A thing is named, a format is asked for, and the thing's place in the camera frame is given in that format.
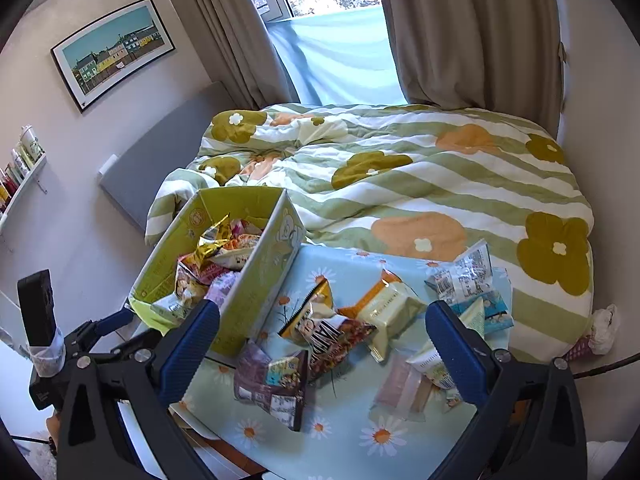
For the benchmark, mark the green striped floral blanket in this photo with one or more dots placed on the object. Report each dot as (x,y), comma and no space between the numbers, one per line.
(425,180)

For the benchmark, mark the grey padded headboard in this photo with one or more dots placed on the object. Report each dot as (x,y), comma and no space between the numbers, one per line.
(165,160)

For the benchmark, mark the black clothes rack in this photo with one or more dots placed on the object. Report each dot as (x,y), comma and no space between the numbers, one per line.
(615,362)

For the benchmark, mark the pale green snack packet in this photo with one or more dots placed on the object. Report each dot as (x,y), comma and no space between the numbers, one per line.
(432,362)
(472,316)

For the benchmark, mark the wall poster of houses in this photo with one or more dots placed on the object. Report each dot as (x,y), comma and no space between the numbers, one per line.
(112,55)

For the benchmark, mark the white cartoon snack packet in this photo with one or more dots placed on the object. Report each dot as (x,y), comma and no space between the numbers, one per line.
(175,306)

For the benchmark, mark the crumpled white plastic bag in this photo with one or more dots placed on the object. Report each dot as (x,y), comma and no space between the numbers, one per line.
(600,330)

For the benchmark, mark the pink translucent snack packet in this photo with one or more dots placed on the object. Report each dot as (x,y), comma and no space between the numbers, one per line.
(402,390)

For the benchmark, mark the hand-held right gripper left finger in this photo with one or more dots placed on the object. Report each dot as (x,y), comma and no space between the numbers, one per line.
(192,342)

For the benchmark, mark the white wall shelf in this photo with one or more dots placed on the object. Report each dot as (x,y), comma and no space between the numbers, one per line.
(22,195)

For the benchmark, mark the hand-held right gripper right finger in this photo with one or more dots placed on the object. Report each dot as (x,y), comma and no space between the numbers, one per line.
(452,352)

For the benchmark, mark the light blue cloth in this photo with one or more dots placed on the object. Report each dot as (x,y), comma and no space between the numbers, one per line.
(345,60)

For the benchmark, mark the pink lilac snack packet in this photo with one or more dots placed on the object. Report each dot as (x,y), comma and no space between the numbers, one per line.
(223,288)

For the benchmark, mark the green cardboard box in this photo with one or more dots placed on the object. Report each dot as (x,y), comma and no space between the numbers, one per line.
(260,280)

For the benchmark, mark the brown pretzel snack bag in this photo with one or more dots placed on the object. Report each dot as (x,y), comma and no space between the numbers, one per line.
(322,327)

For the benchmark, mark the row of bottles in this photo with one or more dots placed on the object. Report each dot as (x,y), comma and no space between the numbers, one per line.
(20,160)

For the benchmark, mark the dark purple cartoon snack packet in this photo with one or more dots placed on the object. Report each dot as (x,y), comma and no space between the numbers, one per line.
(272,385)

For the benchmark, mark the cream pastry packet orange ends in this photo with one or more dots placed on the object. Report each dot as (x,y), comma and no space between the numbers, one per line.
(392,310)

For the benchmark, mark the beige curtain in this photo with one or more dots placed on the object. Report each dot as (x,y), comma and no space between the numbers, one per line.
(235,25)
(465,35)

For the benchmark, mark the orange sticks snack packet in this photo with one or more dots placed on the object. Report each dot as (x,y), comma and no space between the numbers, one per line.
(240,252)

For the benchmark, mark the white wall socket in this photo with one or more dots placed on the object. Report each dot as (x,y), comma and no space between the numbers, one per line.
(108,165)

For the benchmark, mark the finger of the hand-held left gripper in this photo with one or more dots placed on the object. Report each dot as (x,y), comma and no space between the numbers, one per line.
(112,322)

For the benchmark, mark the grey white snack packet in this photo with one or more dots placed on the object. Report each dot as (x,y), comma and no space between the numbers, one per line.
(465,272)

